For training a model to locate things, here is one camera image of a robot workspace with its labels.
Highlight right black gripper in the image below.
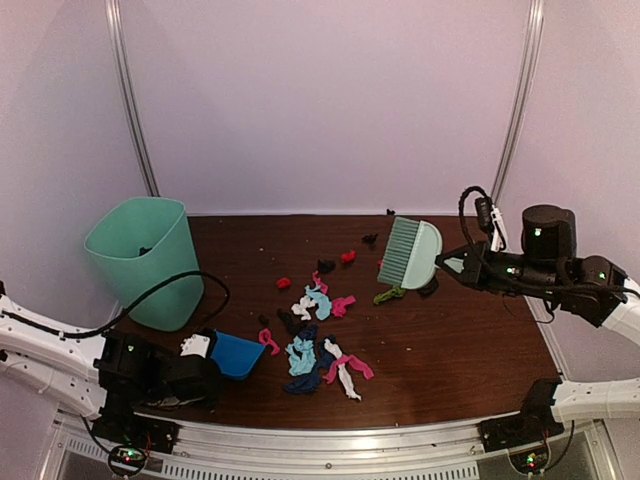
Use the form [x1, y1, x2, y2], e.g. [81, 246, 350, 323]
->
[436, 240, 561, 301]

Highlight blue plastic dustpan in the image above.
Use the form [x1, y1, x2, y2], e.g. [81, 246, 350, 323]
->
[209, 330, 265, 381]

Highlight mint green hand brush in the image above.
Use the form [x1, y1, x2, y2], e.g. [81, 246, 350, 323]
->
[377, 216, 443, 290]

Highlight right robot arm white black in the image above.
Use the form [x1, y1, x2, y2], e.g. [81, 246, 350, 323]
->
[435, 204, 639, 442]

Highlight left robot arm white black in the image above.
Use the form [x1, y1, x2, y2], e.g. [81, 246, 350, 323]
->
[1, 294, 222, 444]

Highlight pink paper scrap left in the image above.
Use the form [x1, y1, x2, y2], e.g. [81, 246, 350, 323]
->
[258, 328, 281, 356]

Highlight pink paper scrap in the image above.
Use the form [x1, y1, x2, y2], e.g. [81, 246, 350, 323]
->
[323, 355, 374, 384]
[258, 328, 281, 356]
[331, 295, 356, 318]

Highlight black scrap far back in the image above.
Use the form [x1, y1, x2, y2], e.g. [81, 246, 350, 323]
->
[361, 233, 379, 249]

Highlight light blue scrap lower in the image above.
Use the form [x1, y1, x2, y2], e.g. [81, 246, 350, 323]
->
[285, 336, 316, 377]

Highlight light blue scrap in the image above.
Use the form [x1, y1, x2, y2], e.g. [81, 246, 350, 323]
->
[305, 286, 332, 321]
[285, 336, 316, 377]

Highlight black paper scrap centre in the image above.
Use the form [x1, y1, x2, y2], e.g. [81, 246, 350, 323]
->
[276, 309, 307, 336]

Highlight red scrap upper centre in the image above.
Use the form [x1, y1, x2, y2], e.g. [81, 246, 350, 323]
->
[341, 250, 357, 265]

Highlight small red paper scrap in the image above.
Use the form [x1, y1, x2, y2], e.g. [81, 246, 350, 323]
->
[277, 277, 292, 290]

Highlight white paper scrap upper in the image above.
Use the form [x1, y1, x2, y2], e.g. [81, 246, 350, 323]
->
[291, 295, 316, 321]

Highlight white paper scrap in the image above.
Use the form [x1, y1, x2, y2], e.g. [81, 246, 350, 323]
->
[324, 339, 362, 402]
[291, 295, 316, 321]

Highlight pink paper scrap middle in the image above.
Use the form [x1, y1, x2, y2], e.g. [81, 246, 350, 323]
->
[331, 295, 356, 318]

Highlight green plastic trash bin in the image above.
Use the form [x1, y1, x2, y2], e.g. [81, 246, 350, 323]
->
[84, 197, 204, 332]

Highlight black scrap upper centre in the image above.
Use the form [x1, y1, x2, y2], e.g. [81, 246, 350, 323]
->
[317, 259, 336, 275]

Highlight pink scrap upper small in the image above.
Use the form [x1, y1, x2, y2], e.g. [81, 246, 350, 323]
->
[312, 270, 329, 295]

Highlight light blue scrap upper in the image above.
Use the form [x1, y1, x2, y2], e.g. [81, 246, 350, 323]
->
[305, 286, 332, 321]

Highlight pink paper scrap lower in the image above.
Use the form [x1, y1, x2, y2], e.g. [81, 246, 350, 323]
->
[323, 355, 374, 384]

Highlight white paper scrap lower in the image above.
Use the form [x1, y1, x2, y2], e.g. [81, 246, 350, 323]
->
[324, 339, 362, 402]

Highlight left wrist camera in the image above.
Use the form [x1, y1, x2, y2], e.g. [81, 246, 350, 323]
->
[180, 334, 211, 358]

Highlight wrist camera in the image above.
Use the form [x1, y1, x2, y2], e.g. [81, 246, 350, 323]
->
[180, 334, 211, 358]
[474, 197, 508, 252]

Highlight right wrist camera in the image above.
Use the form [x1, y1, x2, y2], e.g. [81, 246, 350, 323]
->
[474, 197, 508, 252]

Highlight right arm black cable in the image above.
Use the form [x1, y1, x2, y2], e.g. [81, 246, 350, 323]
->
[457, 185, 636, 324]

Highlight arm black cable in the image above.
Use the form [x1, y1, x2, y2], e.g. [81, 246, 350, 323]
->
[457, 185, 636, 324]
[0, 271, 231, 341]

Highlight aluminium front frame rail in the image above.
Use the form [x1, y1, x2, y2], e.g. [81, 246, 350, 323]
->
[36, 407, 624, 479]

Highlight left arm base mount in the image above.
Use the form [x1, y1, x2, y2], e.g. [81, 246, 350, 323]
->
[91, 394, 179, 454]

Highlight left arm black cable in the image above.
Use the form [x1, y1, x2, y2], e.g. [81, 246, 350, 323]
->
[0, 271, 231, 341]

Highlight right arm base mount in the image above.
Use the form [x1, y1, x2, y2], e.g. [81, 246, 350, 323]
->
[478, 379, 564, 452]

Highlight right aluminium corner post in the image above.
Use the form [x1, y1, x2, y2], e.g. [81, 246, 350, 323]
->
[491, 0, 545, 203]

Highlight aluminium corner post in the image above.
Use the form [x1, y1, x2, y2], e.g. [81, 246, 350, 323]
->
[105, 0, 161, 197]
[491, 0, 545, 203]

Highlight left aluminium corner post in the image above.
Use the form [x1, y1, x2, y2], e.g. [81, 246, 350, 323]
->
[105, 0, 161, 197]

